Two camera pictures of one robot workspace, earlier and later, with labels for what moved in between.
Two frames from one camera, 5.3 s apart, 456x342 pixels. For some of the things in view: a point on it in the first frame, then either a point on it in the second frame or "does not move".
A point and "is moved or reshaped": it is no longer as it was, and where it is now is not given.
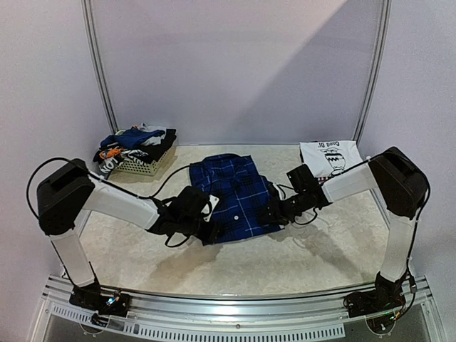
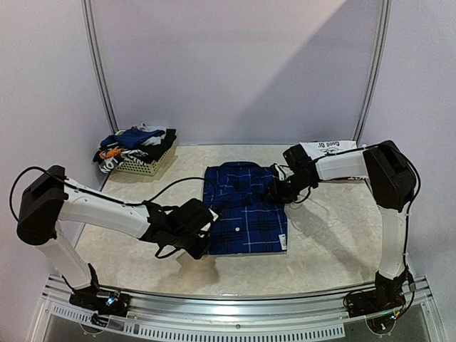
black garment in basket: x=154 y=152 does not move
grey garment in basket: x=153 y=140 does not move
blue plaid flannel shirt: x=243 y=193 is moved or reshaped
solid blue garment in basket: x=130 y=138 does not move
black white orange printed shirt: x=108 y=157 does not move
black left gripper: x=207 y=234 → x=199 y=251
